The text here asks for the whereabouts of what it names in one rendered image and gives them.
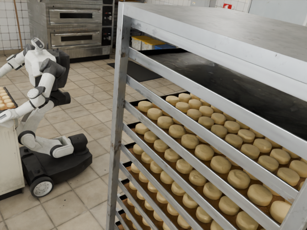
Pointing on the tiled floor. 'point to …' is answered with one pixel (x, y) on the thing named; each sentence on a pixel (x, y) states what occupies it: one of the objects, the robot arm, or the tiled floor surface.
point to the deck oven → (74, 27)
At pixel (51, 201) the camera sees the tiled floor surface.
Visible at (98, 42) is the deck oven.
